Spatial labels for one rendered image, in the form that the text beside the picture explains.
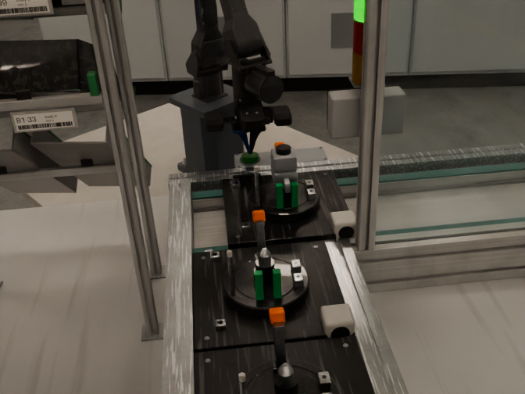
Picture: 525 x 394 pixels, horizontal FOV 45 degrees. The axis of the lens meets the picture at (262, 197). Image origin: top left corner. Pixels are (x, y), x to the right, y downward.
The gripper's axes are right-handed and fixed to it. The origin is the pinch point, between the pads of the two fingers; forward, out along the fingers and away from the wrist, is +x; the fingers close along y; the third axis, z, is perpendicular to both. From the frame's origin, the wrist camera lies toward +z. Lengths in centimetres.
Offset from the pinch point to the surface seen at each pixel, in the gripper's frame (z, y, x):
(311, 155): 0.7, 13.9, 5.1
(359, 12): 34, 15, -36
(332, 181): 14.7, 15.9, 4.0
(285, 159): 23.9, 4.9, -7.1
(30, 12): 43, -30, -42
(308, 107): -243, 55, 102
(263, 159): 0.5, 3.0, 5.2
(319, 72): -266, 67, 88
